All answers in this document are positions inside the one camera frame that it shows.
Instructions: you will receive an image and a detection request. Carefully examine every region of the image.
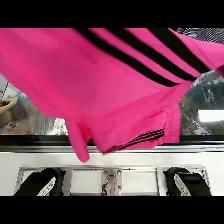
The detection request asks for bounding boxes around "pink garment with black stripes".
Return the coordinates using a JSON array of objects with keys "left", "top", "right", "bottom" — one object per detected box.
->
[{"left": 0, "top": 27, "right": 224, "bottom": 164}]

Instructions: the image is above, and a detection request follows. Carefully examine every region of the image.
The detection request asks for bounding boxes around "black and white patterned garment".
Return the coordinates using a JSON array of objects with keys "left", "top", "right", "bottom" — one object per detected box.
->
[{"left": 173, "top": 27, "right": 224, "bottom": 45}]

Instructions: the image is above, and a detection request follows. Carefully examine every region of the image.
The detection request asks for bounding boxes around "silver frame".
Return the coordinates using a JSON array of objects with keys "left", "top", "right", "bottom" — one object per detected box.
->
[{"left": 0, "top": 144, "right": 224, "bottom": 197}]

